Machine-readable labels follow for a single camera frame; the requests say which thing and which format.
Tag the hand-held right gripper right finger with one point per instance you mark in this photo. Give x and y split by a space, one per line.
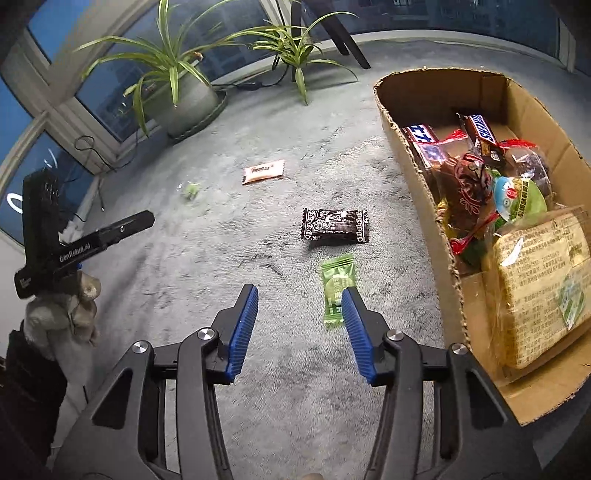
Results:
358 332

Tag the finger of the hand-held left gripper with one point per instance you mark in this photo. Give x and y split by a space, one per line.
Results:
127 226

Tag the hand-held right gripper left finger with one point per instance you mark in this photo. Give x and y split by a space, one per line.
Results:
242 332

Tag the light green candy packet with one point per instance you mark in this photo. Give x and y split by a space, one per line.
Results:
337 286

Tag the brown chocolate bar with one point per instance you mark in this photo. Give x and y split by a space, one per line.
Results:
420 134
482 131

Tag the cardboard box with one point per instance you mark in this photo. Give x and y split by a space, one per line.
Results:
517 97

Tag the person's left forearm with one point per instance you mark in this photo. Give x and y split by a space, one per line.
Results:
32 392

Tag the person's left hand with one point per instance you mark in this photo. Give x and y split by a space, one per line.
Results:
64 314

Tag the small green candy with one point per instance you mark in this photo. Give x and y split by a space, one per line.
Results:
190 190

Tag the dark brown patterned packet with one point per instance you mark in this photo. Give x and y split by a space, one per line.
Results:
334 225

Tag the large potted spider plant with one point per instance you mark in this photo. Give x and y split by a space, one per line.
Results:
194 104

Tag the orange white snack packet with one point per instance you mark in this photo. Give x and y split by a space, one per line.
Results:
263 171

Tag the yellow snack packet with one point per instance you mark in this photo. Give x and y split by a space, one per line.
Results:
442 212

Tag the brown red-patterned snack packet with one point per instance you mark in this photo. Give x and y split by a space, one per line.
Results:
466 189

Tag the large yellow noodle packet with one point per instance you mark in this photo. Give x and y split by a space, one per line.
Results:
535 286

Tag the green jelly cup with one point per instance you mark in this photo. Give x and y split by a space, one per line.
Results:
521 203

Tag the small spider plant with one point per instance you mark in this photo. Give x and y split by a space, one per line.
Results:
295 50

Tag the black table leg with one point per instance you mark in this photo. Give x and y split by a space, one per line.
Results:
351 41

